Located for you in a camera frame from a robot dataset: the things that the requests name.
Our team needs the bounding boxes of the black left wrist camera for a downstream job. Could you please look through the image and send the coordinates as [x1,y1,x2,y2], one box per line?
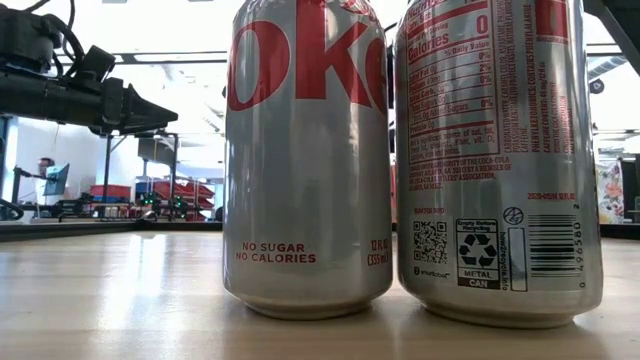
[73,44,117,84]

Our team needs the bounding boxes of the person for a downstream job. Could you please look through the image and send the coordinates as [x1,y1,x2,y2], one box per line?
[35,156,57,181]

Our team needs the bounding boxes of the background robot green lights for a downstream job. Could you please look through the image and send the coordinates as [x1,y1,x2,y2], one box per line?
[142,197,186,221]

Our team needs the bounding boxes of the black metal stand grey box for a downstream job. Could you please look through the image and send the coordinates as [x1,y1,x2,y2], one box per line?
[102,130,180,221]

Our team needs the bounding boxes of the stacked red bins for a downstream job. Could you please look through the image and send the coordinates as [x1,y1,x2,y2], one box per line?
[134,179,217,222]

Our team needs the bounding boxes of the red storage bin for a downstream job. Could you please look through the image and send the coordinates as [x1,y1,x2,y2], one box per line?
[89,184,133,199]

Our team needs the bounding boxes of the floral printed banner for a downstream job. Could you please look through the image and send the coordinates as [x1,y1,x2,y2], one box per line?
[595,158,626,225]

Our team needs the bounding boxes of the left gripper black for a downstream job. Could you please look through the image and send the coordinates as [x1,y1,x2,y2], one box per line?
[99,76,180,137]

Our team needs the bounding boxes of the silver Diet Coke can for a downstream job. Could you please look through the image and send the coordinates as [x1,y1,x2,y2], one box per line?
[392,0,605,330]
[222,0,394,321]

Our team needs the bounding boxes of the computer monitor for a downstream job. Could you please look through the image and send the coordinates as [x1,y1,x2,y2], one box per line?
[42,163,71,198]

